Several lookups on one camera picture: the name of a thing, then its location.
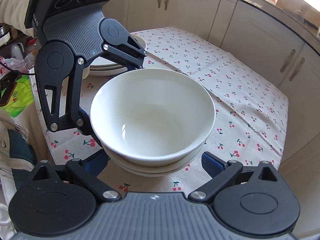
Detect large pink floral bowl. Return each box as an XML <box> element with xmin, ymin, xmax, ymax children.
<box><xmin>89</xmin><ymin>68</ymin><xmax>215</xmax><ymax>167</ymax></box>

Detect wooden cutting board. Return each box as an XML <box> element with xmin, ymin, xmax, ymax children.
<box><xmin>276</xmin><ymin>0</ymin><xmax>319</xmax><ymax>36</ymax></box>

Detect white floral bowl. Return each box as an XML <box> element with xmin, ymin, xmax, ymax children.
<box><xmin>103</xmin><ymin>145</ymin><xmax>203</xmax><ymax>177</ymax></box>

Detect white kitchen cabinets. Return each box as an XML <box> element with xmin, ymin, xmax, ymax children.
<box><xmin>103</xmin><ymin>0</ymin><xmax>319</xmax><ymax>239</ymax></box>

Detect white fruit plate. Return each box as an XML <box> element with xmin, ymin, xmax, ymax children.
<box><xmin>88</xmin><ymin>33</ymin><xmax>147</xmax><ymax>78</ymax></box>

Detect green plastic bag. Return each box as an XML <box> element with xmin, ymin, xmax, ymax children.
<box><xmin>1</xmin><ymin>76</ymin><xmax>34</xmax><ymax>118</ymax></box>

